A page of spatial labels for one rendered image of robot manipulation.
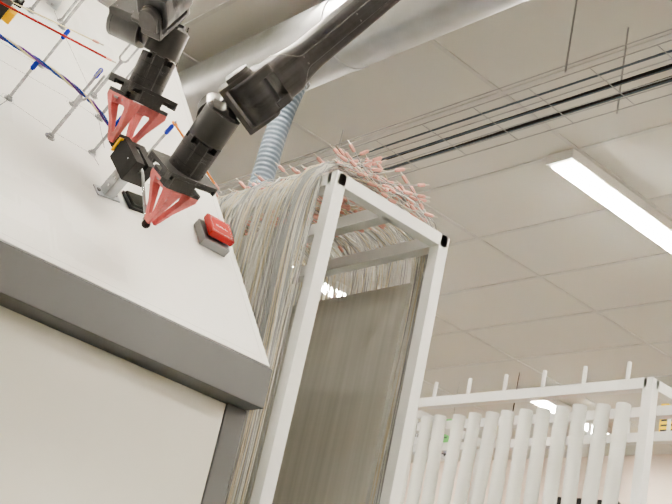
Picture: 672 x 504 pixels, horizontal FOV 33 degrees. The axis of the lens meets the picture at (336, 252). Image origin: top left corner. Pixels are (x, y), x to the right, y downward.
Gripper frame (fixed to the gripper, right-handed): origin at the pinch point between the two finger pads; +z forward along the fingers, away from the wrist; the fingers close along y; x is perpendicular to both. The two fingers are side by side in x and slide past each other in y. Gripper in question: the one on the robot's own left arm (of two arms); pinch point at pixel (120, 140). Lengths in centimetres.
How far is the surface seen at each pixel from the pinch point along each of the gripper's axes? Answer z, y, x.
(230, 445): 34, -17, 34
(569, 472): 46, -258, -29
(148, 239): 12.0, -5.2, 10.1
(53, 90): -2.1, 0.8, -21.1
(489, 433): 51, -271, -71
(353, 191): -9, -69, -11
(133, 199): 7.8, -4.9, 3.1
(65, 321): 23.8, 16.0, 26.3
